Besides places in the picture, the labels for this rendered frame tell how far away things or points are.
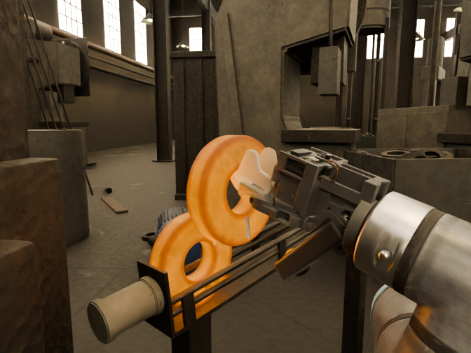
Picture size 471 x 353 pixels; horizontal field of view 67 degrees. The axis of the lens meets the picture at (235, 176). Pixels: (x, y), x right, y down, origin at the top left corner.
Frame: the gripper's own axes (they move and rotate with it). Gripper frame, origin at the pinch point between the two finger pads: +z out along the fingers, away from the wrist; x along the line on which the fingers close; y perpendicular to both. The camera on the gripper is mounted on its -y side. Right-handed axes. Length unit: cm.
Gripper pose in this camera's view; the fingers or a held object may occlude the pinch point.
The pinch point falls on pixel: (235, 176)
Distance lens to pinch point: 51.0
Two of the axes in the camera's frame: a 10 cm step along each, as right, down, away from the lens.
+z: -7.0, -3.7, 6.0
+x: -6.8, 1.2, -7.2
